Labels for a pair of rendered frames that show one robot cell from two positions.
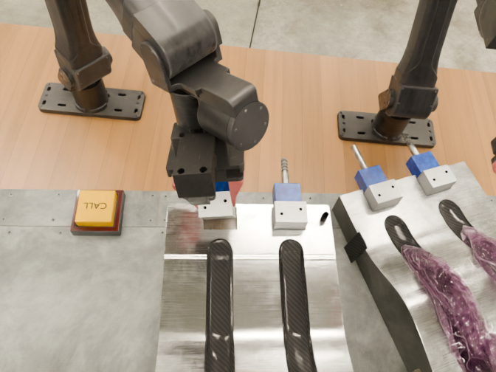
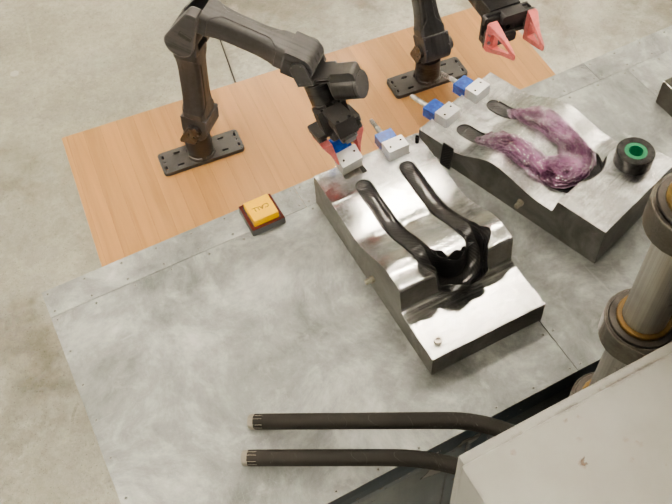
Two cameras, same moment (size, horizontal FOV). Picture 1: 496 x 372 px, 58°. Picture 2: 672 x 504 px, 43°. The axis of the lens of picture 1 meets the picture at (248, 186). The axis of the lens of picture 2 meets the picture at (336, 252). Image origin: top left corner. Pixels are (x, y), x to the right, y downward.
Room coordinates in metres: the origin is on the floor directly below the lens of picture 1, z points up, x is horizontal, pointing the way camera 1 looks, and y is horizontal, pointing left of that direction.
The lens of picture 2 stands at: (-0.88, 0.39, 2.29)
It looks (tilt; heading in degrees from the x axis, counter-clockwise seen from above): 54 degrees down; 346
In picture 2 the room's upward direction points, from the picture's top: 4 degrees counter-clockwise
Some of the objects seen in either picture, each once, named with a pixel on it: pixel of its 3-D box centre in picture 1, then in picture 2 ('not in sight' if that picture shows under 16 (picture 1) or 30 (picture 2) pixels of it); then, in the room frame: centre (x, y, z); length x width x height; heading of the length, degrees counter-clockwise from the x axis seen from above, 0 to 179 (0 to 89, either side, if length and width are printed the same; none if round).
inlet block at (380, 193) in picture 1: (368, 176); (431, 108); (0.44, -0.21, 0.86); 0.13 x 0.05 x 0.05; 27
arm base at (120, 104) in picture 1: (88, 89); (198, 142); (0.54, 0.33, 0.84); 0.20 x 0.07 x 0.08; 95
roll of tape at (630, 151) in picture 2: not in sight; (634, 156); (0.09, -0.53, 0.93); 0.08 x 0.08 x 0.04
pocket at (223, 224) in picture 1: (219, 221); (352, 174); (0.30, 0.04, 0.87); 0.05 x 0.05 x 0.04; 10
